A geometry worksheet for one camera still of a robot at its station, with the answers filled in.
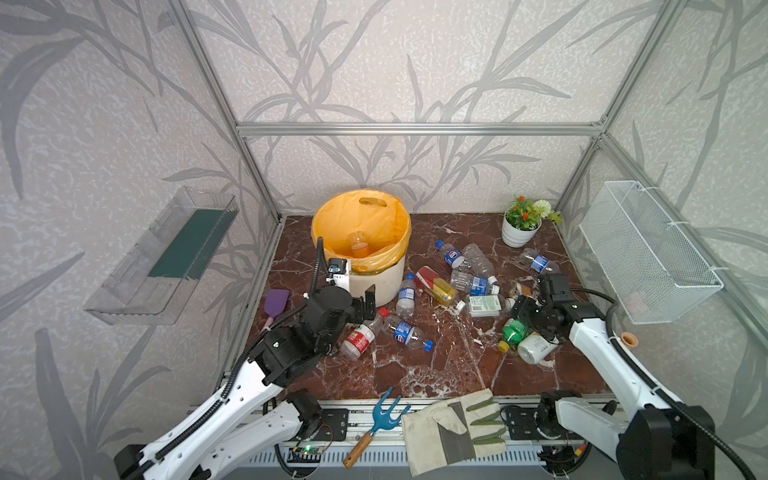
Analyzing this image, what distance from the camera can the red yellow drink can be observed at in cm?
94

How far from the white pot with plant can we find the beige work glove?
0.55 metres

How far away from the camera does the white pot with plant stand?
1025 mm

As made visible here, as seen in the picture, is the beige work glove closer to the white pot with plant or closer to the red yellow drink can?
the red yellow drink can

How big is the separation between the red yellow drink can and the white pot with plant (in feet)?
1.02

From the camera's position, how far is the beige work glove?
0.71 meters

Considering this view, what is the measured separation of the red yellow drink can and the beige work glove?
0.94ft
